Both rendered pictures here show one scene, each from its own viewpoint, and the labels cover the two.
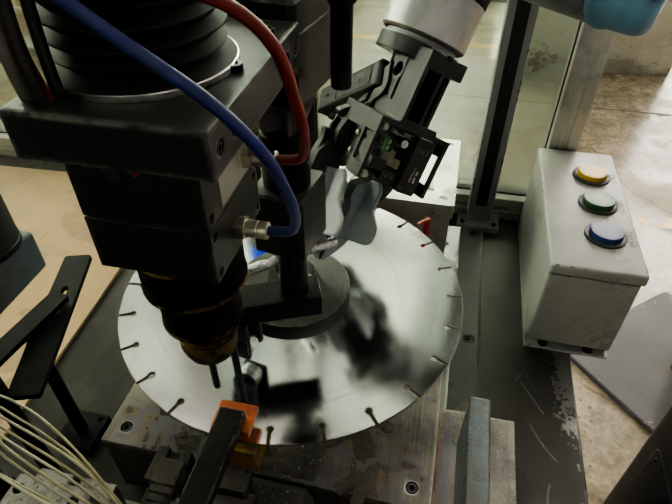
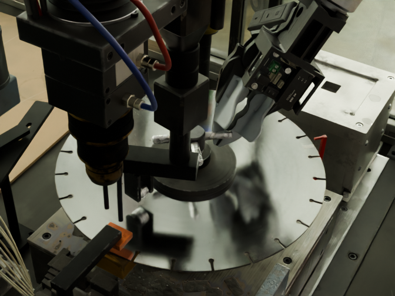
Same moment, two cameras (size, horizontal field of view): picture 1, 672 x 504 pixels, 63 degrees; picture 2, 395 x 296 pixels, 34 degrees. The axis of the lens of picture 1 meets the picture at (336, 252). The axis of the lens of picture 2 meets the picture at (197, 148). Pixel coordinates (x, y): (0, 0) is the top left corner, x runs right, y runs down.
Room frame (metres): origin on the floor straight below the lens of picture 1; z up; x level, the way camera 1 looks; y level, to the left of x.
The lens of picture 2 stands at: (-0.18, -0.13, 1.48)
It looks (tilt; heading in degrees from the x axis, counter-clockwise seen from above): 40 degrees down; 16
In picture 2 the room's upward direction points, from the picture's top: 3 degrees clockwise
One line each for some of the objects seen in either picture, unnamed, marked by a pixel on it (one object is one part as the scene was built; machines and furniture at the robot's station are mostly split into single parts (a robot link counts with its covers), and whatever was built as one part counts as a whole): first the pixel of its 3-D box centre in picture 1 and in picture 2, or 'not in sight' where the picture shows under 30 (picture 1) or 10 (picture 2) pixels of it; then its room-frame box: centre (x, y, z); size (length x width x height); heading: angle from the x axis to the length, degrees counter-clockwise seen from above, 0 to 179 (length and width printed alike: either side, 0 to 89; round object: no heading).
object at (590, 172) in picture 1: (591, 176); not in sight; (0.67, -0.37, 0.90); 0.04 x 0.04 x 0.02
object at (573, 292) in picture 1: (570, 245); not in sight; (0.60, -0.34, 0.82); 0.28 x 0.11 x 0.15; 167
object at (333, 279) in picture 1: (292, 281); (191, 157); (0.38, 0.04, 0.96); 0.11 x 0.11 x 0.03
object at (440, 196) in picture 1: (392, 205); (323, 123); (0.70, -0.09, 0.82); 0.18 x 0.18 x 0.15; 77
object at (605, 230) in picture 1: (605, 236); not in sight; (0.53, -0.34, 0.90); 0.04 x 0.04 x 0.02
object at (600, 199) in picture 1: (597, 204); not in sight; (0.60, -0.35, 0.90); 0.04 x 0.04 x 0.02
